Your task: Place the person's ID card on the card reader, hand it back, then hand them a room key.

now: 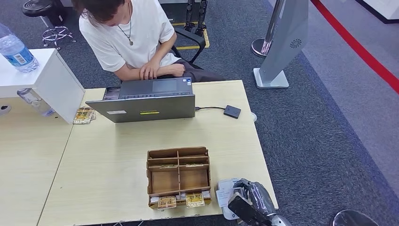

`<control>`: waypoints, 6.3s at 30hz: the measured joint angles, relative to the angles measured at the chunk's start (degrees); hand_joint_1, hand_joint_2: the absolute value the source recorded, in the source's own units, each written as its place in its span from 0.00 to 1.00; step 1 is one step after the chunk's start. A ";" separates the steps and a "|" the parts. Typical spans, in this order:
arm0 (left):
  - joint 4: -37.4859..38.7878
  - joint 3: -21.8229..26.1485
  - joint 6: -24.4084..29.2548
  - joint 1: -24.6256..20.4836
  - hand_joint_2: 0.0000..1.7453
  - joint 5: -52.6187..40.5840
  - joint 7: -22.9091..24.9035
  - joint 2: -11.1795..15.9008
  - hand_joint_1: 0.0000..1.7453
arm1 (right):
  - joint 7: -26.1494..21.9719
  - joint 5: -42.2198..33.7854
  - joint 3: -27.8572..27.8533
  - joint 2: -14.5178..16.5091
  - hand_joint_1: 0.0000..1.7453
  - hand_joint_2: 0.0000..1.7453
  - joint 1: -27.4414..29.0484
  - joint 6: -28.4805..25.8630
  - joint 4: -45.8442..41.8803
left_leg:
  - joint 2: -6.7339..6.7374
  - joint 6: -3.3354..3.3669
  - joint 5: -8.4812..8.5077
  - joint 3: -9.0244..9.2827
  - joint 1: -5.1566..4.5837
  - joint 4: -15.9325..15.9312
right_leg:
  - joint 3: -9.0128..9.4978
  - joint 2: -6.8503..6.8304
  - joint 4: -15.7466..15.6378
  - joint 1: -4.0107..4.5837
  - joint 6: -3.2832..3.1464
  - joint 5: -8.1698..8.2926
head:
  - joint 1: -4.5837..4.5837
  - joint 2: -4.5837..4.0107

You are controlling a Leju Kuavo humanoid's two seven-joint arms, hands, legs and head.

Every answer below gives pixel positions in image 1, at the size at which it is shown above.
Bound person's right hand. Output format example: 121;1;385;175
169;63;186;78

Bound white ID card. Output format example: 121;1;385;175
215;188;234;209

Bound stack of yellow key cards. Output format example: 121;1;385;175
73;107;96;125

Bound person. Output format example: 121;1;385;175
71;0;226;82

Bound grey kiosk stand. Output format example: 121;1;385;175
253;0;310;90

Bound black office chair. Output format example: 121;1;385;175
169;27;207;65

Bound white card reader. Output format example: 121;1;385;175
217;178;242;221

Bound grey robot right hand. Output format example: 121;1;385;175
232;178;277;219

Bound chrome stanchion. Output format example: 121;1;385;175
251;0;286;58

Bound grey laptop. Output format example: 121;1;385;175
86;77;196;123

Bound white desk shelf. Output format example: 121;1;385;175
0;48;86;125

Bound pendant necklace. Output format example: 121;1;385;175
117;1;135;47

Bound wooden card organizer box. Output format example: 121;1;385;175
146;146;213;210

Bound person's left hand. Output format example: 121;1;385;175
139;59;161;81

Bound white platform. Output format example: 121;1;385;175
355;0;399;24

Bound blue-label water bottle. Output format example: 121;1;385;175
0;22;40;73

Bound black USB cable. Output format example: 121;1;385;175
195;106;226;112

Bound black robot legs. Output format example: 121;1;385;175
184;0;209;37

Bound clear empty bottle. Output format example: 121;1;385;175
17;88;56;117

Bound black stool with chrome base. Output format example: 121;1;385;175
22;0;77;50

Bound small black USB device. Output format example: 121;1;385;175
223;105;242;120

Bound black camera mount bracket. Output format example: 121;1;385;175
227;193;272;226

